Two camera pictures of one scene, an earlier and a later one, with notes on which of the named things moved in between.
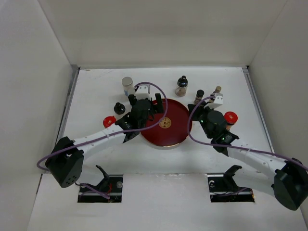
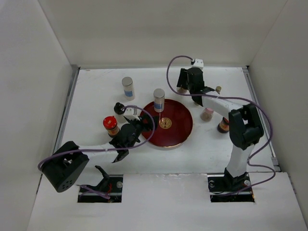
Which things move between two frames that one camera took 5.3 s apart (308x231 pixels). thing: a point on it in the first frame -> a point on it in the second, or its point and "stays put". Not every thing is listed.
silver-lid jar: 128,86 stays put
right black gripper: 199,109 -> 183,75
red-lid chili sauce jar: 109,121 stays put
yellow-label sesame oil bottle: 218,89 stays put
